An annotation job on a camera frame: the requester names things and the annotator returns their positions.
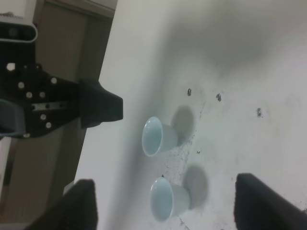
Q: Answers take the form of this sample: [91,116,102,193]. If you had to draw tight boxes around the near light blue teacup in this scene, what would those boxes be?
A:
[150,177,191,222]

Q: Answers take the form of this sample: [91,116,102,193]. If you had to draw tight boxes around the light blue teacup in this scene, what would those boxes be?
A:
[150,177,191,222]
[142,116,178,157]

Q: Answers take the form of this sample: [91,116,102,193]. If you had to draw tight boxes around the far light blue teacup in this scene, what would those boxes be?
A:
[142,116,178,157]

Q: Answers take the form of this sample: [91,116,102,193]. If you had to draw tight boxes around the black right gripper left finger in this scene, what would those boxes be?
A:
[26,179,98,230]

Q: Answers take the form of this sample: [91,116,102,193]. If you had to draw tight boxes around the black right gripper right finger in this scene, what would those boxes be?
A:
[234,173,307,230]

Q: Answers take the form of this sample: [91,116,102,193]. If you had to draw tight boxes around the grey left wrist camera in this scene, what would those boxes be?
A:
[0,12,38,43]

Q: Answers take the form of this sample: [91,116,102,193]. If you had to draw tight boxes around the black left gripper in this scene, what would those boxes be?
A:
[0,42,123,138]

